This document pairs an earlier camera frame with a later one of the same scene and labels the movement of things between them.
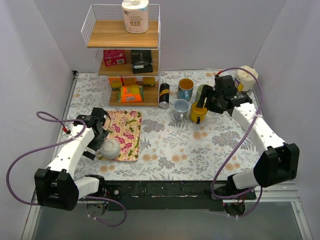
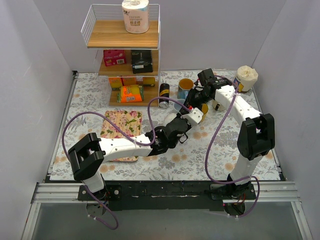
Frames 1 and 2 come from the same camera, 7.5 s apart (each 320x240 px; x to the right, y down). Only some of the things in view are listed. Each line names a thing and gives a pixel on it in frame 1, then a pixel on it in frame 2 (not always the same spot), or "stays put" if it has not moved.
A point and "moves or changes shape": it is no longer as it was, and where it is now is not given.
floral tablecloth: (180, 140) stays put
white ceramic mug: (109, 149) moves or changes shape
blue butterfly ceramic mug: (185, 90) stays put
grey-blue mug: (180, 108) stays put
